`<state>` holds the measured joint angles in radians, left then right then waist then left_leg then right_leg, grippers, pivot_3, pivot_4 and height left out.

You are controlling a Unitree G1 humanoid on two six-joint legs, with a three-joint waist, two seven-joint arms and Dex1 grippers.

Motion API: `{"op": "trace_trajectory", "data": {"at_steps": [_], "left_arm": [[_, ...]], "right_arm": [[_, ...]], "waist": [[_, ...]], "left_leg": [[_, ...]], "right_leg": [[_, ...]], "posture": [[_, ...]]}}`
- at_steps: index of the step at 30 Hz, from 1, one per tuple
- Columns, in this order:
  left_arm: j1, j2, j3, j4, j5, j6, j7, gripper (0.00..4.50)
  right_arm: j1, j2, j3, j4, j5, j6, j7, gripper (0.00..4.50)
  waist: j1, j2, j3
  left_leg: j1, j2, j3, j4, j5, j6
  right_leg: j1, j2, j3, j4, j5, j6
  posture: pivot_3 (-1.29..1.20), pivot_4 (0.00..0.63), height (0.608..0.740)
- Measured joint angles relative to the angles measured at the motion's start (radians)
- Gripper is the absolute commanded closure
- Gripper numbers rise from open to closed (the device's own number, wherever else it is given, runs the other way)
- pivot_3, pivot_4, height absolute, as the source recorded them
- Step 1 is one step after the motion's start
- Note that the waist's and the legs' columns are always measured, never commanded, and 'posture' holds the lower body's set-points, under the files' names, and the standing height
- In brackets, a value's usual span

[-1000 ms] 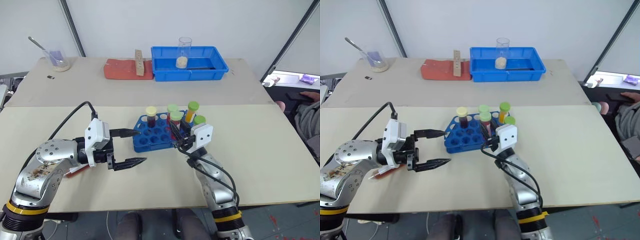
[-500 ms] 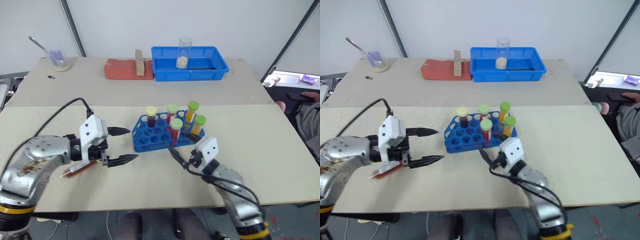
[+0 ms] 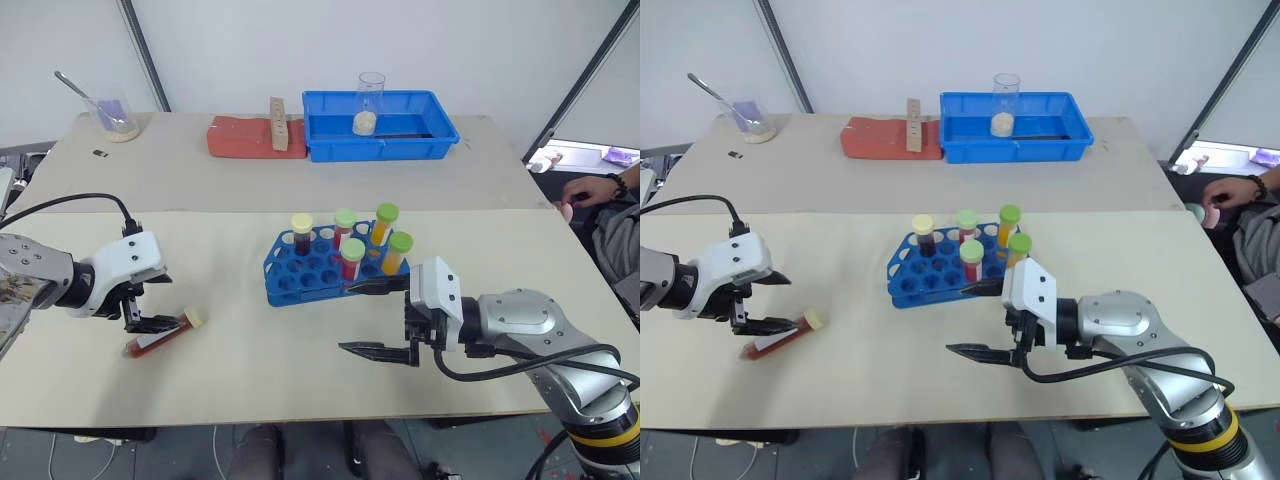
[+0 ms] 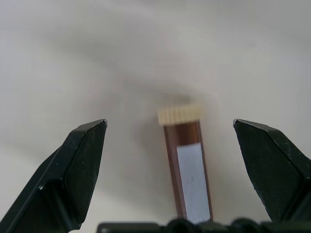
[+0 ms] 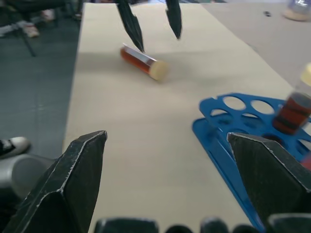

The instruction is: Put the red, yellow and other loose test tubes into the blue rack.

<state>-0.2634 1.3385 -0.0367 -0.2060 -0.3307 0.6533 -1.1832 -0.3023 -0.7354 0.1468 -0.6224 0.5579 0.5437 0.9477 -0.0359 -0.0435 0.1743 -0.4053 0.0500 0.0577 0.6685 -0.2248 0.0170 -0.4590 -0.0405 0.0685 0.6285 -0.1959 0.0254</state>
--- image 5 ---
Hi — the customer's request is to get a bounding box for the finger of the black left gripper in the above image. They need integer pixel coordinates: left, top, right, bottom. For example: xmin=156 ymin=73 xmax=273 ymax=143
xmin=165 ymin=0 xmax=183 ymax=40
xmin=115 ymin=0 xmax=146 ymax=53

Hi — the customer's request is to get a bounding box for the black chair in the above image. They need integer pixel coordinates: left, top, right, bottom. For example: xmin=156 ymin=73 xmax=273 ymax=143
xmin=0 ymin=0 xmax=84 ymax=58

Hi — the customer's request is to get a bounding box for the white shoe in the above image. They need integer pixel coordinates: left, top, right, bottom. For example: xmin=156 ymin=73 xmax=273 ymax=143
xmin=23 ymin=23 xmax=40 ymax=38
xmin=40 ymin=9 xmax=56 ymax=23

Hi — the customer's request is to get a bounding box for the grey metal table leg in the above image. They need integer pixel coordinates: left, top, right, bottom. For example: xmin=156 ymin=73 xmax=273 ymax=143
xmin=0 ymin=154 xmax=58 ymax=197

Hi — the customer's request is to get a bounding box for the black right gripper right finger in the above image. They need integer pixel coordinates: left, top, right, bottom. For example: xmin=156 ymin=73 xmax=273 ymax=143
xmin=226 ymin=132 xmax=311 ymax=226

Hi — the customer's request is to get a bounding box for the red liquid tube cream cap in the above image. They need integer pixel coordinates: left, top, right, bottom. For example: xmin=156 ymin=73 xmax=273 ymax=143
xmin=120 ymin=43 xmax=169 ymax=82

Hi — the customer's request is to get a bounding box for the blue test tube rack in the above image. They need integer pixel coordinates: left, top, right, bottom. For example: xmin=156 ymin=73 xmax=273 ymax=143
xmin=191 ymin=92 xmax=311 ymax=231

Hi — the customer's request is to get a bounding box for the red liquid tube yellow cap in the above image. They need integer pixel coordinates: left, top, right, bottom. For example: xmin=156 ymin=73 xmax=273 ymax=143
xmin=271 ymin=62 xmax=311 ymax=135

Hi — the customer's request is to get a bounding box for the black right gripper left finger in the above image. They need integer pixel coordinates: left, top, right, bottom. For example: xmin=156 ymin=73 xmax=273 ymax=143
xmin=2 ymin=130 xmax=108 ymax=233

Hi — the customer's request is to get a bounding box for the black and white sneaker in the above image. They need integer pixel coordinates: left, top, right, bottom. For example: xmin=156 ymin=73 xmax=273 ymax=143
xmin=0 ymin=136 xmax=32 ymax=160

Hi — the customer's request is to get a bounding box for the clear jar with beige base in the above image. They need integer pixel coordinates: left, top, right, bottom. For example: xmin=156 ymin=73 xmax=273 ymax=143
xmin=281 ymin=0 xmax=311 ymax=22

